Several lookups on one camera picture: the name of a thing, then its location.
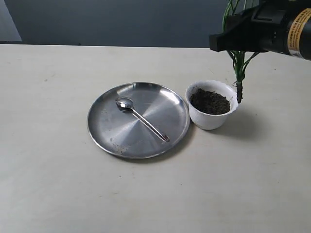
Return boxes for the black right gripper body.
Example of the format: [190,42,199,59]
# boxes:
[252,0,311,60]

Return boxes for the artificial red anthurium flowers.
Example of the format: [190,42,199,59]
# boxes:
[222,0,259,104]

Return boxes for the small steel spoon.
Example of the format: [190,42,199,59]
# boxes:
[115,97,170,142]

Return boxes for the white bowl with soil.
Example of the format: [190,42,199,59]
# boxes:
[185,80,239,130]

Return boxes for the dark soil in pot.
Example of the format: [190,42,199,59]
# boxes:
[190,88,230,115]

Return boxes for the round steel plate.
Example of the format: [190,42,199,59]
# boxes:
[87,82,190,159]

